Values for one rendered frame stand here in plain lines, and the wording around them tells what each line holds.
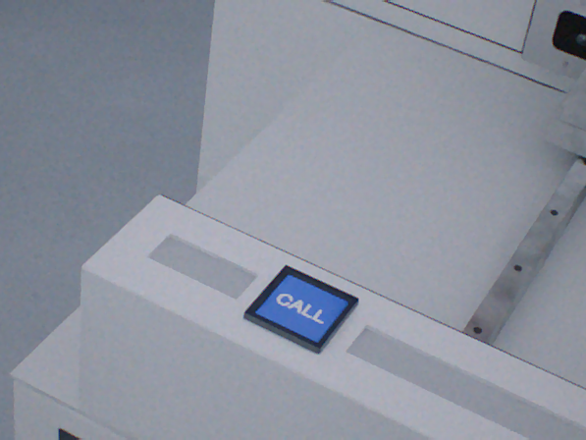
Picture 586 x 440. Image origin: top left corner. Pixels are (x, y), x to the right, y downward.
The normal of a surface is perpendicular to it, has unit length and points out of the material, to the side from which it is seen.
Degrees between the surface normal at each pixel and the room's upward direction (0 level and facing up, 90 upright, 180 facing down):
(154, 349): 90
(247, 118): 90
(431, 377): 0
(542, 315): 0
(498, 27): 90
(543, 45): 90
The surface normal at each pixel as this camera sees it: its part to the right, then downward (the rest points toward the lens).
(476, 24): -0.47, 0.52
